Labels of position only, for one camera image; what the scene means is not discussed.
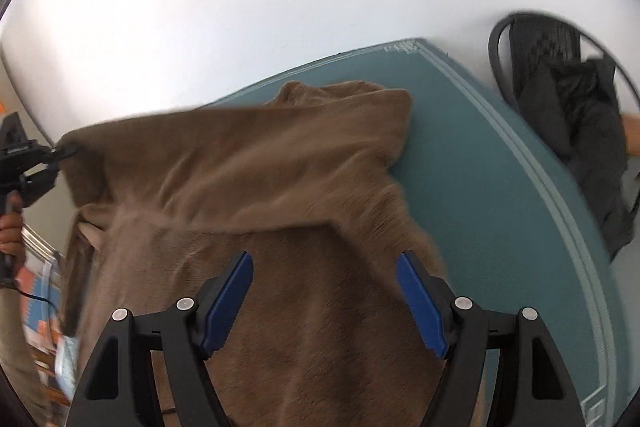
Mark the left forearm beige sleeve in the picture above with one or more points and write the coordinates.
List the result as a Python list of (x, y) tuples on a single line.
[(17, 361)]

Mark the brown fleece sweater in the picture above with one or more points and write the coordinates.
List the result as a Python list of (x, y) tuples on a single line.
[(302, 184)]

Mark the black jacket on chair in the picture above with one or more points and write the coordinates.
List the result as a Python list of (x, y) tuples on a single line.
[(573, 108)]

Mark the black mesh chair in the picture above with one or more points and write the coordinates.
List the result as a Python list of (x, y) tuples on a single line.
[(535, 38)]

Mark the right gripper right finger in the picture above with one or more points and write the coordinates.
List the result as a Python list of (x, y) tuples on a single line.
[(532, 385)]

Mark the person's left hand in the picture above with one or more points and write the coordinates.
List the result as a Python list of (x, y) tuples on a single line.
[(13, 250)]

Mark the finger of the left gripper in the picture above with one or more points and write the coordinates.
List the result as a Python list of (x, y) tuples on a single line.
[(62, 152)]

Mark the teal table mat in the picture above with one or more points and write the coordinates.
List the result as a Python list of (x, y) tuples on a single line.
[(505, 214)]

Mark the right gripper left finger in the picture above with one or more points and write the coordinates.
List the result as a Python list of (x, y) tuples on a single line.
[(118, 386)]

